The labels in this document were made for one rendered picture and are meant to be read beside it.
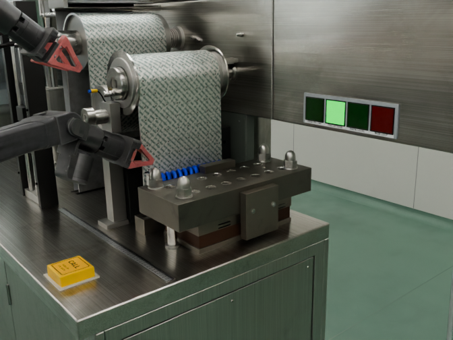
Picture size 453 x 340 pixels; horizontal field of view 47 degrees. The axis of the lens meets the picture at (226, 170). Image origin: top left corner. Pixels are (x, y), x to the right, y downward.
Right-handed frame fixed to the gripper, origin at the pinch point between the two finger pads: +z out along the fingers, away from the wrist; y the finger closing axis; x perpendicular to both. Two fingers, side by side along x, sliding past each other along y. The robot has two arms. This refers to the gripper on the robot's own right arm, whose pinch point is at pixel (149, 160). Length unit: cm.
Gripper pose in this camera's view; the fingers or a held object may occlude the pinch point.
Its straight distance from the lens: 122.9
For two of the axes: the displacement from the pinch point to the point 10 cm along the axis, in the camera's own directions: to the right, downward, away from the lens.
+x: 3.5, -9.4, 0.4
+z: 6.9, 2.8, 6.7
